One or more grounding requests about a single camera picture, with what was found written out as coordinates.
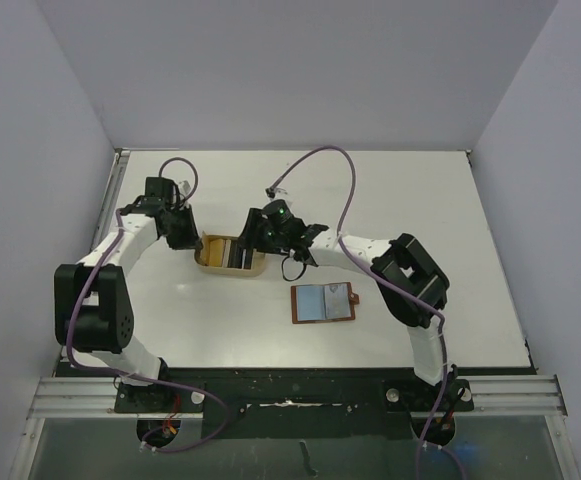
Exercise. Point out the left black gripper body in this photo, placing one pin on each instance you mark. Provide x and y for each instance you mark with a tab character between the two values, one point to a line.
178	237

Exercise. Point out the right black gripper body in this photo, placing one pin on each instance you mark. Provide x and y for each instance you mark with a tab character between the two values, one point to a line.
250	230

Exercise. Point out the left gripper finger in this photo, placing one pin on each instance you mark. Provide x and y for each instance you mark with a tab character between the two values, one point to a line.
187	224
200	245

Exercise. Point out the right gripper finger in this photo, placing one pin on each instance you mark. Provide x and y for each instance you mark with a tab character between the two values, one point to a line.
268	247
248	237

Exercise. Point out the beige oval tray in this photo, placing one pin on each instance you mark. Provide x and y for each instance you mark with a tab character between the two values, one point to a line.
210	261

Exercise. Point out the brown leather card holder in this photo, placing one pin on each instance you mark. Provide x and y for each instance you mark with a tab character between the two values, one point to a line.
323	303

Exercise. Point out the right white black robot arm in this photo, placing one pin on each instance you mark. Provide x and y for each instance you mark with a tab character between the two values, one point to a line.
411	283

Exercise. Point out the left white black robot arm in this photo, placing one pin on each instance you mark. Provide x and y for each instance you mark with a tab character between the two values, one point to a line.
94	318

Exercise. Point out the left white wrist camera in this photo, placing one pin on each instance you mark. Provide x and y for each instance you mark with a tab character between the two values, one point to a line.
185	188

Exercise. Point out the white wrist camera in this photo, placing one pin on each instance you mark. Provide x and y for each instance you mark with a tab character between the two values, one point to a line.
185	188
278	193

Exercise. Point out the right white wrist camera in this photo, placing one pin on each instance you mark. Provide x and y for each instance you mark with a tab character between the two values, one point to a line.
278	193

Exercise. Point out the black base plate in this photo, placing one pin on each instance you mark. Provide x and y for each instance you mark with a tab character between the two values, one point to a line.
302	423

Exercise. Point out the aluminium frame rail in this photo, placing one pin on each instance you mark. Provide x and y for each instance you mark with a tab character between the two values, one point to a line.
88	398

